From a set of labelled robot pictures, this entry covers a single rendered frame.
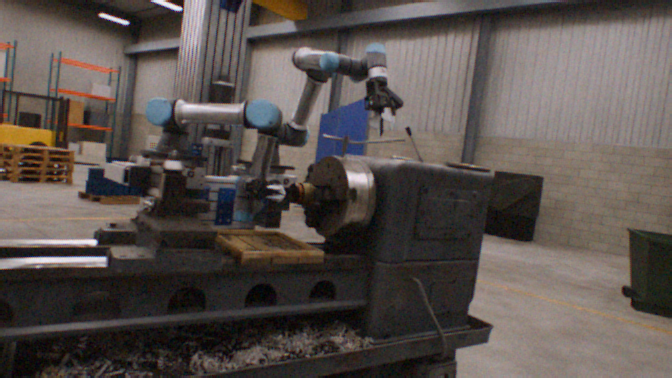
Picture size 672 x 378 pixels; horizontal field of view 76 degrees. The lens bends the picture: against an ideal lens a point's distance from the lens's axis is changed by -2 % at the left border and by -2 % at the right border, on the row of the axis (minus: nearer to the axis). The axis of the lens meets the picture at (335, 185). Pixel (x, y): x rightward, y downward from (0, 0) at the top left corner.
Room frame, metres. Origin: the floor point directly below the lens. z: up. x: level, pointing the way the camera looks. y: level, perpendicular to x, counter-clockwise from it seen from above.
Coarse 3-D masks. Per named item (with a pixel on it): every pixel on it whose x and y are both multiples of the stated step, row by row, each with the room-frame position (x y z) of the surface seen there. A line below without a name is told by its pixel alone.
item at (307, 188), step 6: (294, 186) 1.59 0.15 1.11; (300, 186) 1.59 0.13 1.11; (306, 186) 1.60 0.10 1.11; (312, 186) 1.60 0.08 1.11; (288, 192) 1.62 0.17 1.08; (294, 192) 1.63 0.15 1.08; (300, 192) 1.57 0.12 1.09; (306, 192) 1.58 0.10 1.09; (312, 192) 1.59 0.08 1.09; (294, 198) 1.62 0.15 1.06; (300, 198) 1.58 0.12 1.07; (306, 198) 1.58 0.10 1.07; (312, 198) 1.59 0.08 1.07; (300, 204) 1.60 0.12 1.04; (306, 204) 1.61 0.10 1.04
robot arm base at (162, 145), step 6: (162, 132) 1.90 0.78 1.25; (168, 132) 1.88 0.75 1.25; (174, 132) 1.88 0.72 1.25; (180, 132) 1.89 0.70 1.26; (186, 132) 1.91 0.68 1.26; (162, 138) 1.88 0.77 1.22; (168, 138) 1.87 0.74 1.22; (174, 138) 1.87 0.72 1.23; (180, 138) 1.89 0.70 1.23; (186, 138) 1.91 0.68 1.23; (162, 144) 1.87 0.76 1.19; (168, 144) 1.87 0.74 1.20; (174, 144) 1.87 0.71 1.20; (180, 144) 1.88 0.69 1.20; (186, 144) 1.91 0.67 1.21; (156, 150) 1.89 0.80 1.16; (162, 150) 1.86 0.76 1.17; (168, 150) 1.86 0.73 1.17; (180, 150) 1.88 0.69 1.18; (186, 150) 1.90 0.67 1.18
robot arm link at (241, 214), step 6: (240, 198) 1.74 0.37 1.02; (246, 198) 1.74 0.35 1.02; (240, 204) 1.74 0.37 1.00; (246, 204) 1.74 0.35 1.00; (252, 204) 1.76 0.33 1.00; (240, 210) 1.74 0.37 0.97; (246, 210) 1.74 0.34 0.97; (252, 210) 1.77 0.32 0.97; (240, 216) 1.74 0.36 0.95; (246, 216) 1.74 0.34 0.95; (252, 216) 1.77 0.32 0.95; (246, 222) 1.75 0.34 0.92
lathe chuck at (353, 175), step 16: (320, 160) 1.74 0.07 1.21; (336, 160) 1.64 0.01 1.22; (352, 160) 1.67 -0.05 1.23; (336, 176) 1.63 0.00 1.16; (352, 176) 1.58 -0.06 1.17; (368, 192) 1.60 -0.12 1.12; (336, 208) 1.61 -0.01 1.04; (352, 208) 1.56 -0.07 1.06; (320, 224) 1.69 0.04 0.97; (336, 224) 1.60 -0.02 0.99
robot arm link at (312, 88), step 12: (312, 72) 2.11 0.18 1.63; (324, 72) 2.11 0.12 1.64; (312, 84) 2.16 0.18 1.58; (300, 96) 2.21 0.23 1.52; (312, 96) 2.19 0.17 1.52; (300, 108) 2.22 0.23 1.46; (312, 108) 2.24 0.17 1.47; (288, 120) 2.29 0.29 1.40; (300, 120) 2.25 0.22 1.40; (288, 132) 2.27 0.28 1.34; (300, 132) 2.28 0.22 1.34; (288, 144) 2.30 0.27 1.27; (300, 144) 2.32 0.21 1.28
